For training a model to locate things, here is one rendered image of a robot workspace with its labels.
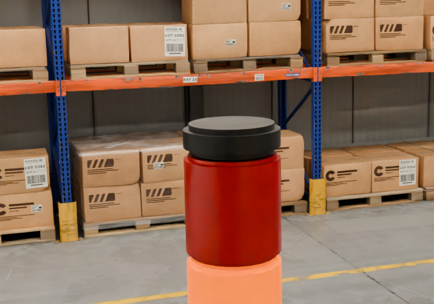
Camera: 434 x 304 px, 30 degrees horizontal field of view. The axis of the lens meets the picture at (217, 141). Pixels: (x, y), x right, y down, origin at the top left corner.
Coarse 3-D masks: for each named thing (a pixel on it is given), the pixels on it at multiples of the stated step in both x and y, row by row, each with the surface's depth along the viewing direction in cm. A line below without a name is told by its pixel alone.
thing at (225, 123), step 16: (192, 128) 40; (208, 128) 39; (224, 128) 39; (240, 128) 39; (256, 128) 39; (272, 128) 40; (192, 144) 40; (208, 144) 39; (224, 144) 39; (240, 144) 39; (256, 144) 39; (272, 144) 40
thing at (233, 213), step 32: (192, 160) 40; (224, 160) 40; (256, 160) 40; (192, 192) 40; (224, 192) 39; (256, 192) 40; (192, 224) 41; (224, 224) 40; (256, 224) 40; (192, 256) 41; (224, 256) 40; (256, 256) 40
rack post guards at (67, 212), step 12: (312, 180) 875; (324, 180) 877; (312, 192) 878; (324, 192) 880; (60, 204) 798; (72, 204) 801; (312, 204) 880; (324, 204) 882; (60, 216) 801; (72, 216) 803; (60, 228) 804; (72, 228) 805; (60, 240) 810; (72, 240) 807
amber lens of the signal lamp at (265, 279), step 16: (192, 272) 41; (208, 272) 41; (224, 272) 40; (240, 272) 40; (256, 272) 40; (272, 272) 41; (192, 288) 42; (208, 288) 41; (224, 288) 40; (240, 288) 40; (256, 288) 40; (272, 288) 41
